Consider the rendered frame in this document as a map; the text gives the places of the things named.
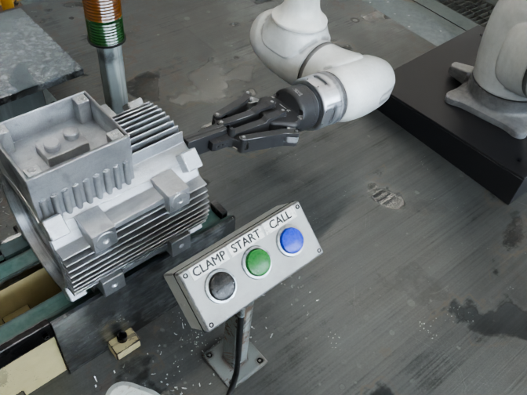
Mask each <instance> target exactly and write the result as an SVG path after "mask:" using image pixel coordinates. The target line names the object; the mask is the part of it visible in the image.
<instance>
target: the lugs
mask: <svg viewBox="0 0 527 395"><path fill-rule="evenodd" d="M143 103H144V102H143V100H142V99H141V98H138V99H136V100H133V101H131V102H128V103H127V104H125V105H124V106H122V108H123V110H124V111H127V110H129V109H131V108H134V107H136V106H139V105H141V104H143ZM176 159H177V161H178V163H179V165H180V168H181V170H182V172H183V173H187V172H192V171H193V170H195V169H197V168H199V167H201V166H202V161H201V159H200V157H199V156H198V152H197V151H196V149H195V148H191V149H188V150H186V151H184V152H182V153H180V154H178V155H176ZM39 224H40V226H41V228H42V230H43V231H44V233H45V235H46V237H47V239H48V241H52V242H54V241H57V240H58V239H60V238H62V237H64V236H66V235H68V234H69V233H70V232H71V231H70V230H69V228H68V226H67V224H66V222H65V220H64V218H63V216H62V215H61V213H57V214H55V215H53V216H50V217H49V218H47V219H44V220H42V221H41V222H40V223H39ZM17 227H18V229H19V231H20V233H21V234H22V236H23V238H24V240H26V238H25V236H24V234H23V233H22V231H21V229H20V227H19V225H18V224H17ZM200 228H202V225H201V224H200V225H199V226H197V227H195V228H194V229H192V230H189V231H188V232H189V233H190V234H192V233H194V232H195V231H196V230H199V229H200ZM61 289H62V291H63V293H64V294H65V296H66V298H67V300H69V301H71V302H74V301H75V300H77V299H79V298H81V297H83V296H84V295H86V294H87V291H86V290H85V291H84V292H82V293H80V294H78V295H77V296H73V294H72V293H71V292H70V291H69V290H68V288H61Z"/></svg>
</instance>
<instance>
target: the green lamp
mask: <svg viewBox="0 0 527 395"><path fill-rule="evenodd" d="M85 23H86V28H87V34H88V38H89V40H90V41H91V42H92V43H93V44H95V45H99V46H112V45H117V44H118V43H120V42H122V41H123V39H124V37H125V33H124V25H123V19H122V15H121V17H120V18H118V19H117V20H115V21H112V22H109V23H96V22H93V21H91V20H88V19H87V18H86V17H85Z"/></svg>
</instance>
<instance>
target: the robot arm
mask: <svg viewBox="0 0 527 395"><path fill-rule="evenodd" d="M327 22H328V20H327V17H326V15H325V14H324V13H323V12H322V11H321V9H320V0H284V2H283V3H282V4H281V5H278V6H276V7H275V8H273V9H269V10H266V11H264V12H262V13H261V14H260V15H259V16H258V17H257V18H256V19H255V20H254V21H253V24H252V26H251V29H250V34H249V38H250V42H251V45H252V47H253V50H254V52H255V54H256V55H257V56H258V57H259V59H260V60H261V61H262V62H263V63H264V64H265V65H266V66H267V67H268V68H269V69H270V70H271V71H273V72H274V73H275V74H276V75H277V76H279V77H280V78H281V79H283V80H284V81H285V82H288V83H289V84H290V86H288V87H285V88H283V89H279V90H278V91H277V92H276V93H275V94H274V95H273V96H264V97H261V98H260V99H257V98H254V97H251V94H252V93H251V92H250V91H244V93H243V94H242V97H240V98H238V99H237V100H235V101H234V102H232V103H230V104H228V105H227V106H225V107H223V108H222V109H220V110H218V111H217V112H215V113H214V114H213V121H212V125H210V126H207V127H205V128H202V129H199V130H198V132H195V133H192V134H190V135H187V136H183V139H184V142H185V143H186V145H187V147H188V149H191V148H195V149H196V151H197V152H198V155H200V154H203V153H205V152H208V151H210V150H211V151H217V150H220V149H223V148H225V147H235V148H237V151H238V152H239V153H245V152H250V151H255V150H263V149H267V148H272V147H280V146H288V147H295V146H296V145H297V142H298V139H299V136H300V132H302V131H303V130H307V131H315V130H318V129H321V128H323V127H326V126H327V125H332V124H335V123H337V122H346V121H351V120H354V119H357V118H360V117H362V116H365V115H367V114H369V113H370V112H372V111H374V110H375V109H376V108H378V107H380V106H381V105H382V104H384V103H385V102H386V101H387V100H388V99H389V97H390V94H391V92H392V90H393V88H394V84H395V75H394V71H393V68H392V67H391V65H390V64H389V63H388V62H387V61H386V60H383V59H381V58H379V57H376V56H370V55H362V54H361V53H356V52H352V51H350V50H346V49H343V48H341V47H339V46H337V45H335V44H333V43H332V42H331V41H330V35H329V30H328V26H327ZM448 72H449V74H450V75H451V76H453V77H454V78H455V79H456V80H457V81H459V82H460V83H462V85H461V86H459V87H458V88H456V89H454V90H451V91H449V92H447V93H446V95H445V102H446V103H447V104H450V105H453V106H455V107H459V108H462V109H464V110H466V111H468V112H470V113H472V114H473V115H475V116H477V117H479V118H481V119H483V120H485V121H487V122H489V123H491V124H493V125H495V126H497V127H499V128H501V129H502V130H504V131H506V132H507V133H508V134H510V135H511V136H512V137H514V138H516V139H520V140H521V139H524V138H525V137H526V136H527V0H498V2H497V3H496V5H495V7H494V9H493V11H492V13H491V15H490V18H489V20H488V23H487V24H486V27H485V31H484V33H483V35H482V40H481V43H480V46H479V48H478V53H477V57H476V61H475V65H474V67H473V66H470V65H466V64H463V63H457V62H454V63H452V66H451V67H450V68H449V71H448ZM250 108H251V109H250ZM247 142H249V144H247ZM246 144H247V145H246Z"/></svg>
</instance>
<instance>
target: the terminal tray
mask: <svg viewBox="0 0 527 395"><path fill-rule="evenodd" d="M79 96H83V97H84V98H85V99H84V100H83V101H78V100H77V98H78V97H79ZM0 128H4V131H3V132H0V169H1V172H2V173H3V174H5V175H6V176H7V177H8V178H9V179H10V180H11V181H12V182H13V184H14V185H15V186H16V188H17V189H18V191H19V192H20V193H21V194H22V196H23V197H24V198H22V197H21V195H20V193H19V192H18V191H17V189H16V188H15V187H14V185H12V183H11V182H10V181H9V180H8V179H7V178H6V177H5V178H6V180H7V181H8V182H9V184H10V185H11V187H12V188H13V189H14V190H15V191H16V193H17V194H18V196H19V197H20V199H21V200H22V201H23V203H24V204H25V205H26V206H27V203H28V205H29V206H30V208H31V209H29V207H28V206H27V208H28V209H29V211H30V212H31V210H32V212H33V213H34V214H35V216H36V218H37V220H38V221H39V222H41V221H42V220H44V219H47V218H49V217H50V216H53V215H55V214H57V213H61V215H62V216H63V213H64V212H67V213H68V214H72V213H73V208H75V207H77V208H79V209H82V208H83V203H85V202H87V203H89V204H92V203H93V199H94V198H95V197H97V198H98V199H102V198H103V193H105V192H107V193H108V194H112V193H113V190H112V189H114V188H117V189H118V190H121V189H122V184H123V183H126V184H127V185H130V184H131V183H132V181H131V179H134V171H133V153H132V147H131V140H130V135H129V134H128V133H127V132H126V131H125V130H124V129H123V128H122V127H121V126H120V125H119V124H118V123H117V122H116V121H115V120H114V119H113V118H112V117H111V116H110V115H109V114H108V113H107V112H106V111H105V110H104V109H103V108H102V107H101V106H100V105H99V104H98V103H97V102H96V101H95V100H94V99H93V98H92V97H91V96H90V95H89V94H88V93H87V92H86V91H82V92H79V93H76V94H74V95H72V96H69V97H66V98H64V99H62V100H58V101H56V102H53V103H50V104H48V105H45V106H43V107H40V108H38V109H35V110H32V111H29V112H27V113H25V114H22V115H19V116H16V117H15V118H10V119H9V120H6V121H3V122H0ZM114 131H116V132H118V133H119V135H118V136H112V135H111V133H112V132H114ZM30 167H34V168H36V171H35V172H33V173H29V172H27V170H28V169H29V168H30ZM24 199H25V200H24ZM25 201H26V202H27V203H26V202H25ZM32 212H31V214H32V215H33V213H32ZM33 216H34V215H33ZM35 216H34V217H35Z"/></svg>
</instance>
